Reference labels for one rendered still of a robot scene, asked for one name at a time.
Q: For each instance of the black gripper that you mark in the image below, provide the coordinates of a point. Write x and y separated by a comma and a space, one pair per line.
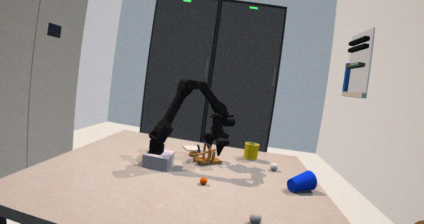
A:
215, 134

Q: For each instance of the yellow cup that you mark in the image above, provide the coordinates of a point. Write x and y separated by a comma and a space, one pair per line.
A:
251, 151

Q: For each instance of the orange ball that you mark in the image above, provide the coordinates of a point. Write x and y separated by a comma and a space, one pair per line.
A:
203, 180

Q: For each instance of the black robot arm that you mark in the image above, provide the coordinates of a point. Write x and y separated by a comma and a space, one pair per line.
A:
163, 128

